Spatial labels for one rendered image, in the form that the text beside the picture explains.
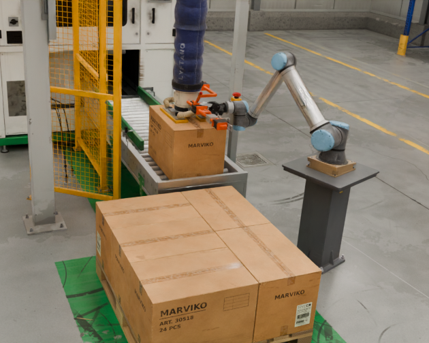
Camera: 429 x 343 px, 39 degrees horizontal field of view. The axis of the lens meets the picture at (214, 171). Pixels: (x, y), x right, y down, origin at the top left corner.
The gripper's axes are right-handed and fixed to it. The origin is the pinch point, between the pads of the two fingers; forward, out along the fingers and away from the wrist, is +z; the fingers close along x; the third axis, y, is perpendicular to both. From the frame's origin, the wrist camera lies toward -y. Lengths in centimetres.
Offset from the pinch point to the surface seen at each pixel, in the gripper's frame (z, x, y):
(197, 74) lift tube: -3.4, 20.3, 18.2
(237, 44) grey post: -159, -15, 270
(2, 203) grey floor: 127, -111, 108
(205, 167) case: -5.4, -42.3, -4.9
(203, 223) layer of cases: 21, -52, -67
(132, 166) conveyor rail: 33, -61, 49
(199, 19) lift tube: -2, 59, 17
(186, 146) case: 10.9, -25.3, -4.3
